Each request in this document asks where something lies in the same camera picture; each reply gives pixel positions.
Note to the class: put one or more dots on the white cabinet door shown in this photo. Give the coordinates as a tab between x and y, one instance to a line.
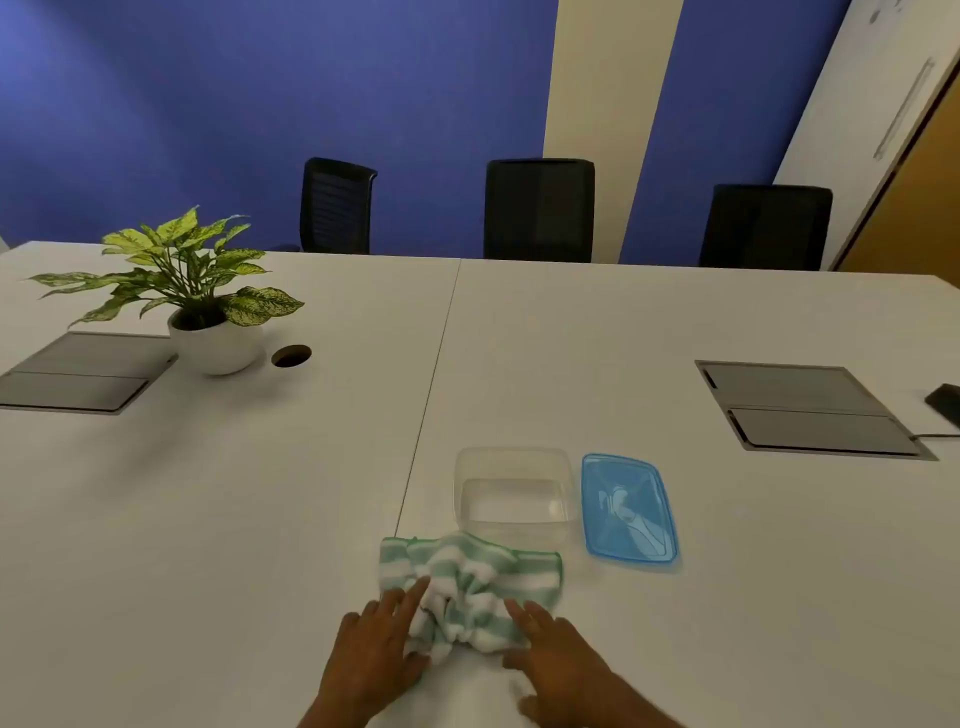
847	112

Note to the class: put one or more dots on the clear plastic container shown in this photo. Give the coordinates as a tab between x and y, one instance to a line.
514	502

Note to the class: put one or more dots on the person's right hand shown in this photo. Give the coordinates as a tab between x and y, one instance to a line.
570	675

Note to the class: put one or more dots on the person's left hand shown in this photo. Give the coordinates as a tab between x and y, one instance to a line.
375	652

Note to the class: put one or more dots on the black device with cable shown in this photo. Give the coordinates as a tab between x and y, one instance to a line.
946	405

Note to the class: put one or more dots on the green plant in white pot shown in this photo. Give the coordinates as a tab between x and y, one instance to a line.
214	349

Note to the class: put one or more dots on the black mesh office chair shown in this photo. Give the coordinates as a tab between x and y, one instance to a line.
334	206

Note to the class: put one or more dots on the blue plastic lid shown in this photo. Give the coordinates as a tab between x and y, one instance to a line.
630	510

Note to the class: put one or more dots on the green white striped towel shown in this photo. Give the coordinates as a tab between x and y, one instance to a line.
480	577

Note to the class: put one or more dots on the yellow wooden door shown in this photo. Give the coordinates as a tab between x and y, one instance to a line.
915	217

